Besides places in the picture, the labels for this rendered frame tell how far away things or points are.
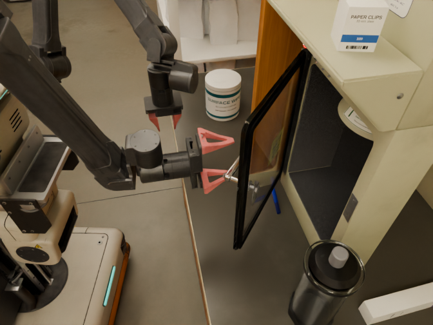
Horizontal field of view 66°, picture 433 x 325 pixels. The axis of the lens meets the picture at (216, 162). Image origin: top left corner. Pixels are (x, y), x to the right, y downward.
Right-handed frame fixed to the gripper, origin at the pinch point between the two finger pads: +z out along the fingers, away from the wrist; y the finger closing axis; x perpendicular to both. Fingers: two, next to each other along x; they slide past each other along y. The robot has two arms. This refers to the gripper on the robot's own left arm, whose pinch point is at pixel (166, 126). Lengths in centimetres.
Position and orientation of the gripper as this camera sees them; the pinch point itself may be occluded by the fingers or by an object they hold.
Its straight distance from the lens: 99.7
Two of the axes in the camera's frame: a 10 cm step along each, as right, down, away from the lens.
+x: -2.2, -7.0, 6.8
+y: 9.8, -1.6, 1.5
